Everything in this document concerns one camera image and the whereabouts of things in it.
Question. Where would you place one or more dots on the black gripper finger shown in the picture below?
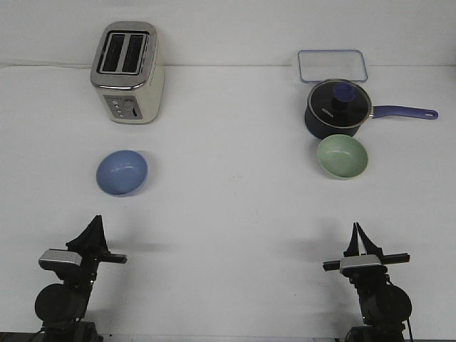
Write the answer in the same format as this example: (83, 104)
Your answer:
(352, 249)
(102, 244)
(87, 239)
(369, 246)

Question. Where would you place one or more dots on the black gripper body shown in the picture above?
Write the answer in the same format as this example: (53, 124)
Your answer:
(87, 271)
(369, 272)

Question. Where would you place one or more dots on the blue bowl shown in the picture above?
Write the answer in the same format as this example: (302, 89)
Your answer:
(121, 172)

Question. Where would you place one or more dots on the green bowl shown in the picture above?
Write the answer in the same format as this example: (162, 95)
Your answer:
(342, 157)

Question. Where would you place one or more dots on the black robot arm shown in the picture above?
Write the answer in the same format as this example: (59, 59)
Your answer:
(385, 307)
(62, 306)

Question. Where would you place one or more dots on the dark blue saucepan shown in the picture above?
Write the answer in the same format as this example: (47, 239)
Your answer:
(335, 122)

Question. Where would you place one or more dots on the glass pot lid blue knob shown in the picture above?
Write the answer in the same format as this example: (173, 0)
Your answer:
(340, 95)

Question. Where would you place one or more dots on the cream and steel toaster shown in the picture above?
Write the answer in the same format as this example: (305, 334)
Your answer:
(128, 73)

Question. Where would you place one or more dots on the clear container lid blue rim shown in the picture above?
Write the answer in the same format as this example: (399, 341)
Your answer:
(318, 65)

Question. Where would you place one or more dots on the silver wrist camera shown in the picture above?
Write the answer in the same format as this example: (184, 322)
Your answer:
(355, 262)
(53, 258)

